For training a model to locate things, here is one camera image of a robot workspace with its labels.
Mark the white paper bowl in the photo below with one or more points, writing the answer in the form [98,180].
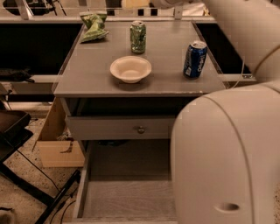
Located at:
[130,69]

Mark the green chip bag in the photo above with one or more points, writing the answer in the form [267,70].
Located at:
[95,23]

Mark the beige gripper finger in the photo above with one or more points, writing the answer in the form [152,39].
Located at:
[131,4]

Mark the grey drawer cabinet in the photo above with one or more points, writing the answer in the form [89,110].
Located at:
[120,107]

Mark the cardboard box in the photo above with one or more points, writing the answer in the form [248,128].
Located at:
[56,146]

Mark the grey top drawer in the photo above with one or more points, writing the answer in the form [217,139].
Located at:
[119,127]

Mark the open grey middle drawer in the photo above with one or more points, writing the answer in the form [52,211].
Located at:
[128,183]

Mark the black chair base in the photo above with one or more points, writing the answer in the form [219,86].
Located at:
[26,163]

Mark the white metal railing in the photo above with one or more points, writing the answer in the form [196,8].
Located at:
[66,10]

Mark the green soda can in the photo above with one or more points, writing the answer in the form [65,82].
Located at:
[137,36]

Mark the blue soda can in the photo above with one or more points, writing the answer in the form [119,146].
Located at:
[195,59]

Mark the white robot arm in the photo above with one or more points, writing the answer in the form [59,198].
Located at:
[225,146]

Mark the round metal drawer knob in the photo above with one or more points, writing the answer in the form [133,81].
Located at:
[140,129]

